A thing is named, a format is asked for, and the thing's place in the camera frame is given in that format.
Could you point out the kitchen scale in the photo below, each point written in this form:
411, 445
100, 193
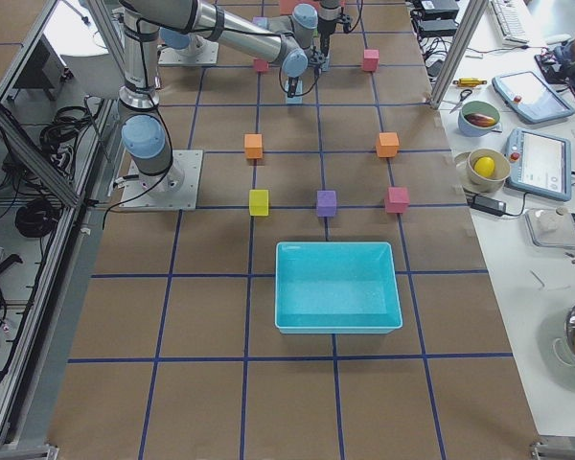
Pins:
553, 228

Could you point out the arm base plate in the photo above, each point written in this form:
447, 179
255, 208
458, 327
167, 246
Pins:
177, 190

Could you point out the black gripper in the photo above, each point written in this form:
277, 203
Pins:
292, 78
327, 25

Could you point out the yellow foam block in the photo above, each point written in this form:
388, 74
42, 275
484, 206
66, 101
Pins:
258, 203

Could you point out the near teach pendant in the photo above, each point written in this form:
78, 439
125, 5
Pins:
540, 164

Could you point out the bowl with yellow lemon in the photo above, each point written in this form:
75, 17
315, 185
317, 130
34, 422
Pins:
482, 170

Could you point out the purple foam block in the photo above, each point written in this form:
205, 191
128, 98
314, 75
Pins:
260, 21
326, 203

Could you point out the near left pink block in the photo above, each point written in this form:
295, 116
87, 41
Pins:
260, 65

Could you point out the black power adapter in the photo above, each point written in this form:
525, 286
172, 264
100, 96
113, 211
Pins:
488, 205

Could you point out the black handled scissors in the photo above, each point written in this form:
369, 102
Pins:
464, 94

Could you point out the aluminium frame post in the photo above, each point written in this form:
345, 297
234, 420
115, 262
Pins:
465, 30

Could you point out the far orange foam block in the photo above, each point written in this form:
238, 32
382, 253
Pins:
387, 144

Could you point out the pink block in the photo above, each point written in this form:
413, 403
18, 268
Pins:
396, 200
260, 65
370, 60

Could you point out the orange foam block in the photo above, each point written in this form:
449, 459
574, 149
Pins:
387, 144
253, 146

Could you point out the blue bowl with fruit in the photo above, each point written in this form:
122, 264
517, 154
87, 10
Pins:
477, 118

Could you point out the right purple foam block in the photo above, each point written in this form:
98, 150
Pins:
326, 203

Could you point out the brass cylinder tool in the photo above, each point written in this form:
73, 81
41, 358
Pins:
469, 82

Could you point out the near orange foam block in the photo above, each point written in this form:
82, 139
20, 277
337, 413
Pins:
253, 146

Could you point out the left purple foam block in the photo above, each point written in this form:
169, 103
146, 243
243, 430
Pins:
260, 21

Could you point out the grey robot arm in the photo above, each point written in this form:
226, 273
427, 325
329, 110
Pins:
164, 40
306, 31

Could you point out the far teach pendant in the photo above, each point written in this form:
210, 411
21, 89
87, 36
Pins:
531, 97

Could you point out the far right pink block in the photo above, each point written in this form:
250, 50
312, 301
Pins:
396, 200

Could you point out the cyan plastic bin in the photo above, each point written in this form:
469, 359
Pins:
345, 287

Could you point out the far left pink block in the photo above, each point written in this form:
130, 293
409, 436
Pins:
370, 60

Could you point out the light blue block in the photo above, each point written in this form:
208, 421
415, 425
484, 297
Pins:
294, 100

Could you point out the teach pendant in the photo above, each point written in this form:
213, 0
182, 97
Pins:
540, 164
531, 97

